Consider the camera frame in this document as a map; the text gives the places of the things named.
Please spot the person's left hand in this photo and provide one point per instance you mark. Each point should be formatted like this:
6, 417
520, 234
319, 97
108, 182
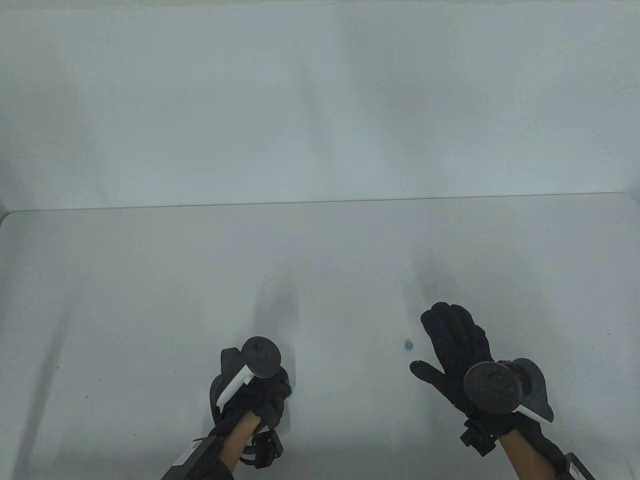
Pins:
265, 395

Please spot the person's right hand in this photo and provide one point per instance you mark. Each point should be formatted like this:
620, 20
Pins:
457, 340

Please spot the person's left forearm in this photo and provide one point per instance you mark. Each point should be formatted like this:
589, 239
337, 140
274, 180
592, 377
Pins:
240, 440

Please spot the person's right forearm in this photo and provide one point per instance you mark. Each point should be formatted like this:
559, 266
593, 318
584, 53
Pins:
522, 460

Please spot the black box with label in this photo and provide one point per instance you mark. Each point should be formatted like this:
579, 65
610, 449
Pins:
577, 470
192, 457

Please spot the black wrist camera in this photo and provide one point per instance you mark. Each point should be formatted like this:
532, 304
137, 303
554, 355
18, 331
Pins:
477, 439
265, 447

